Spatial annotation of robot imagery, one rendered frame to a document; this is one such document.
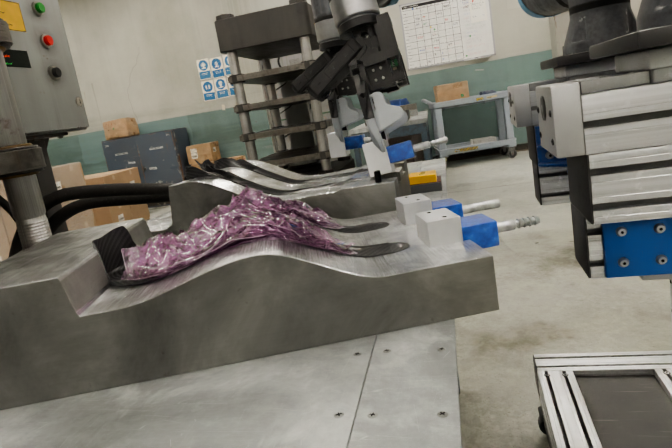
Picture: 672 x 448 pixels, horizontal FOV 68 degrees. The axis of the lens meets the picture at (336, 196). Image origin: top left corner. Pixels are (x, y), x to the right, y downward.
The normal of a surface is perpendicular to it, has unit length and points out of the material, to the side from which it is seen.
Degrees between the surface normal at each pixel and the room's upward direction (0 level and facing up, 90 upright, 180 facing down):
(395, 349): 0
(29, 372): 90
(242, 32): 90
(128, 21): 90
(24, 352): 90
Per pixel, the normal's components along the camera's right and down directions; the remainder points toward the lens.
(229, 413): -0.17, -0.97
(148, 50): -0.18, 0.20
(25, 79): 0.97, -0.12
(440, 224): 0.09, 0.15
